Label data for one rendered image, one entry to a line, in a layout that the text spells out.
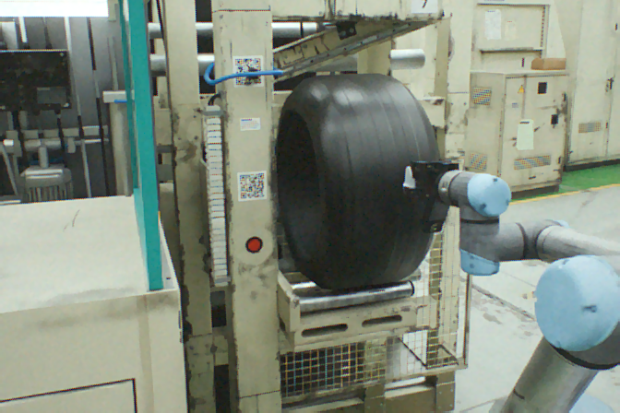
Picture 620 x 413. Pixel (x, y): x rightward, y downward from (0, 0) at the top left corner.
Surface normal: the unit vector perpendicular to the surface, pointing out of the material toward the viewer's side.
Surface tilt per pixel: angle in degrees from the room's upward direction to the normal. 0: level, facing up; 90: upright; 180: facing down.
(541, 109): 90
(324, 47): 90
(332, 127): 60
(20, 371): 90
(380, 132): 53
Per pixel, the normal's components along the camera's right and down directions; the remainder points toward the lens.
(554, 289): -0.97, -0.05
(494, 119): -0.89, 0.11
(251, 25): 0.30, 0.22
